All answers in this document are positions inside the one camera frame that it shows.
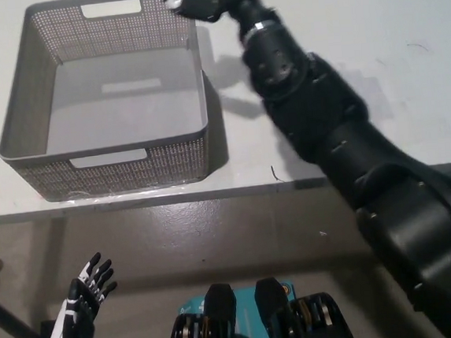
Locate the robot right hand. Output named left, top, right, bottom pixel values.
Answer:
left=154, top=0, right=234, bottom=28

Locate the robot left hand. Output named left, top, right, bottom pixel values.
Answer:
left=34, top=250, right=124, bottom=338

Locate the black metal table leg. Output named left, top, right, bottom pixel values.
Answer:
left=0, top=285, right=57, bottom=338

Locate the grey perforated plastic basket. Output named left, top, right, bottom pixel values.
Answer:
left=0, top=0, right=217, bottom=207

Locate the black robot body teal top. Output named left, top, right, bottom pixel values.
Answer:
left=159, top=270, right=354, bottom=338

